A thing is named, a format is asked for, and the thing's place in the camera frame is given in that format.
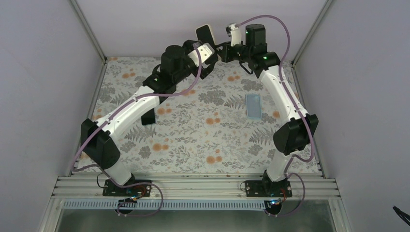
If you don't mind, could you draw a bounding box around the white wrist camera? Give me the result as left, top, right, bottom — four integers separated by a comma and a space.
188, 43, 215, 67
225, 23, 242, 47

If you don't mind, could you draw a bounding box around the aluminium mounting rail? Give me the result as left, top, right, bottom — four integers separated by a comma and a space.
52, 173, 341, 200

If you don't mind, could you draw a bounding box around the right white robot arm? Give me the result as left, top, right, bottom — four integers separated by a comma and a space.
219, 23, 319, 197

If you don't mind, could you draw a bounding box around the black object at corner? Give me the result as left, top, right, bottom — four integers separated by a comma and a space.
393, 206, 410, 226

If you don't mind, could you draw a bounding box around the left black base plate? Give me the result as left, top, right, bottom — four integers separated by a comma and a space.
102, 180, 152, 198

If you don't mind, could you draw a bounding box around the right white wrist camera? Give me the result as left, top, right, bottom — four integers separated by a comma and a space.
225, 23, 242, 47

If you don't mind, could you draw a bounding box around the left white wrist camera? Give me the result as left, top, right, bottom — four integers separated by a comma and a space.
188, 43, 215, 67

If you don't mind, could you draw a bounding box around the light blue phone case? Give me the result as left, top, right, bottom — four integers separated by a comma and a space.
245, 94, 262, 119

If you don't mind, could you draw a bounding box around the perforated cable duct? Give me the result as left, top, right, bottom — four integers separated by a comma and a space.
63, 199, 265, 211

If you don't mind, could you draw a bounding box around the floral patterned table mat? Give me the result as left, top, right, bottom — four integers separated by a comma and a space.
76, 57, 321, 175

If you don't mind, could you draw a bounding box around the blue-green smartphone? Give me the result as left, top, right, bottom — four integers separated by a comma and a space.
141, 109, 156, 126

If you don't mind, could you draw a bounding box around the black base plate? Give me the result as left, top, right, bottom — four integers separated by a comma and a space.
239, 179, 293, 198
102, 180, 152, 198

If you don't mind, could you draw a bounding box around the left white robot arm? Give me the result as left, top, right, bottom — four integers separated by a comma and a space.
75, 40, 218, 196

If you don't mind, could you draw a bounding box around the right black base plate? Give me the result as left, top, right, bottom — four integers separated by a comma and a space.
239, 179, 293, 198

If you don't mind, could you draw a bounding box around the phone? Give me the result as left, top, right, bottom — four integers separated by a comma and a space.
195, 24, 215, 47

